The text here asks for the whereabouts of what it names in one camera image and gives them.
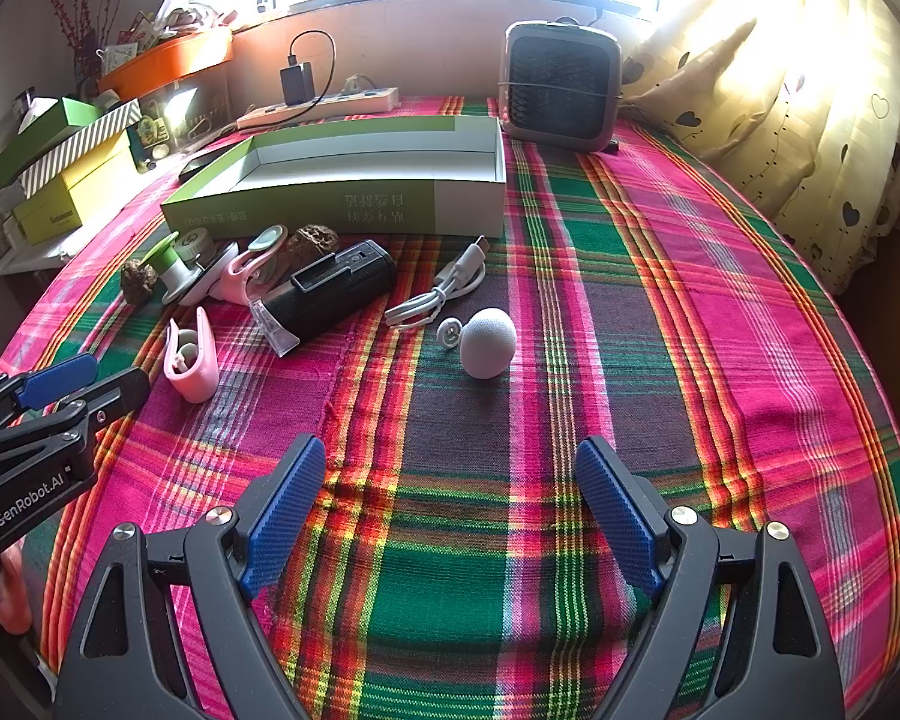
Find green and white cardboard box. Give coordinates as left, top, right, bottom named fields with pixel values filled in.
left=160, top=116, right=508, bottom=242

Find black charger cable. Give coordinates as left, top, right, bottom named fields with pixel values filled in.
left=288, top=31, right=340, bottom=122

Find small decorated picture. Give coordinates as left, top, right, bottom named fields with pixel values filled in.
left=133, top=115, right=172, bottom=167

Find green box lid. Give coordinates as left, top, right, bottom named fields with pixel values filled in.
left=0, top=95, right=107, bottom=189

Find black charger adapter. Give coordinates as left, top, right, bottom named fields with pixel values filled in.
left=280, top=64, right=317, bottom=107

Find pink plaid blanket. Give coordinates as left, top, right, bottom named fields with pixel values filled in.
left=0, top=94, right=900, bottom=720

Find pink case with green circle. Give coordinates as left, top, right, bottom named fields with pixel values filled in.
left=208, top=226, right=292, bottom=307

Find pink clip case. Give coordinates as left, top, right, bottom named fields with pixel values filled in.
left=163, top=307, right=218, bottom=403

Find yellow cardboard box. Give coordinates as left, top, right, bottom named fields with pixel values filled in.
left=12, top=131, right=137, bottom=246

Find striped gift box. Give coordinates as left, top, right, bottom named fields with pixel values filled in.
left=18, top=99, right=143, bottom=197

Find white shelf board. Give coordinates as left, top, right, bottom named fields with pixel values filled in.
left=0, top=225, right=91, bottom=280

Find papers and plants in tray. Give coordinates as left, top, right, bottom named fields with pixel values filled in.
left=97, top=0, right=235, bottom=61

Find dried red branches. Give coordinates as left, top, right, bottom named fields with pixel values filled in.
left=43, top=0, right=115, bottom=80

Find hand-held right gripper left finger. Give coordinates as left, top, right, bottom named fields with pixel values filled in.
left=52, top=433, right=327, bottom=720

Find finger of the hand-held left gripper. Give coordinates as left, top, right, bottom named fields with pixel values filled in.
left=41, top=367, right=153, bottom=440
left=0, top=354, right=100, bottom=432

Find white power strip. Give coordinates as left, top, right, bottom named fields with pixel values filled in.
left=236, top=86, right=401, bottom=131

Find grey portable heater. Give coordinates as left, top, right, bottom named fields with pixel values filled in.
left=501, top=18, right=625, bottom=143

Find white usb cable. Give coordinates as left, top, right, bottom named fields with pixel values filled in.
left=384, top=235, right=496, bottom=331

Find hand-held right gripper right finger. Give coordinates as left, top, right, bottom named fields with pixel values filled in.
left=574, top=435, right=848, bottom=720

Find cream heart print curtain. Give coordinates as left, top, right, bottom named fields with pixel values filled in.
left=720, top=0, right=900, bottom=295

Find green domed white container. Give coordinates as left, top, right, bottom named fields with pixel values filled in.
left=144, top=232, right=226, bottom=308

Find black cylindrical device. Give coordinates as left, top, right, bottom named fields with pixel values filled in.
left=249, top=238, right=398, bottom=359

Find person's left hand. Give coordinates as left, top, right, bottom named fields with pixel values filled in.
left=0, top=544, right=37, bottom=635

